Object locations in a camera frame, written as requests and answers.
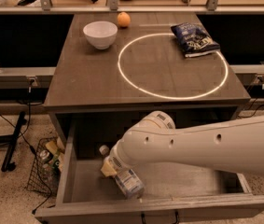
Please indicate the black wire basket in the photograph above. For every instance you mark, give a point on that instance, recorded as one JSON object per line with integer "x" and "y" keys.
{"x": 44, "y": 177}

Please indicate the dark blue chip bag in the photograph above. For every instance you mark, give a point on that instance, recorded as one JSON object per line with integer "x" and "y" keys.
{"x": 194, "y": 40}

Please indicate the black drawer handle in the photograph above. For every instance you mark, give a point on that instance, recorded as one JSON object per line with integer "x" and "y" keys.
{"x": 170, "y": 217}

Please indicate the open grey top drawer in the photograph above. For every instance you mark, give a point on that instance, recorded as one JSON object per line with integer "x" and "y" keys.
{"x": 85, "y": 196}

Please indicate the black metal stand leg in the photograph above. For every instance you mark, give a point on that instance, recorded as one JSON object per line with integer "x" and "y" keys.
{"x": 8, "y": 165}

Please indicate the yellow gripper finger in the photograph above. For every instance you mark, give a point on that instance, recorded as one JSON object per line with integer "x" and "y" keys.
{"x": 108, "y": 168}

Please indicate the metal can in basket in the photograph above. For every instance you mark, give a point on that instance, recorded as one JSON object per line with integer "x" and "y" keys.
{"x": 45, "y": 156}

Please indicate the white ceramic bowl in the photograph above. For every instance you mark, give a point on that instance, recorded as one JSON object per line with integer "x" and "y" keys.
{"x": 100, "y": 34}

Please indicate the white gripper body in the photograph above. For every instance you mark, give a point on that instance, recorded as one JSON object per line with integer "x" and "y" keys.
{"x": 115, "y": 160}

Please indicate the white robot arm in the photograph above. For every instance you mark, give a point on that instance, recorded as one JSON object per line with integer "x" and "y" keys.
{"x": 235, "y": 146}

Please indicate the blue plastic water bottle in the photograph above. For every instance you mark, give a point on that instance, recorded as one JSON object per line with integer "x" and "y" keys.
{"x": 127, "y": 181}

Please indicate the orange fruit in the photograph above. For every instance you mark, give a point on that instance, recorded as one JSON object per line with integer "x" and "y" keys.
{"x": 123, "y": 19}

